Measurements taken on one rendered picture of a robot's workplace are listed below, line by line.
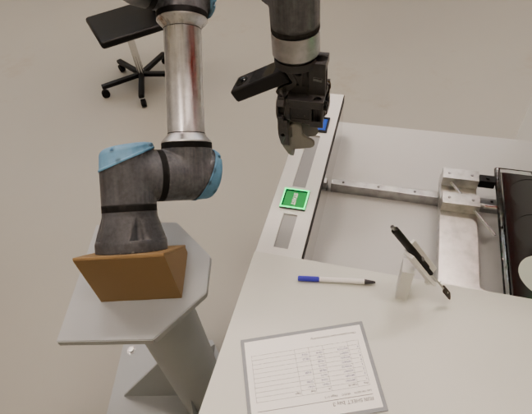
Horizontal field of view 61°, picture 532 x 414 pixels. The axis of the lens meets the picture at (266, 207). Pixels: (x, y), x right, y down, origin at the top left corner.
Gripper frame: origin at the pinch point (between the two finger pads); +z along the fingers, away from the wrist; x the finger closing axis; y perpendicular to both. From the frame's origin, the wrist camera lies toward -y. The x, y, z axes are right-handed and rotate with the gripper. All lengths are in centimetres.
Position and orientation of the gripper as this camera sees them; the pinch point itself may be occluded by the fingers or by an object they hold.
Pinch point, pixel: (288, 148)
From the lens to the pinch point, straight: 88.3
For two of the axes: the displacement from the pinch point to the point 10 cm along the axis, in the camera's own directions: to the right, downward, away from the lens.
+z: 0.8, 6.6, 7.5
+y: 9.6, 1.4, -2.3
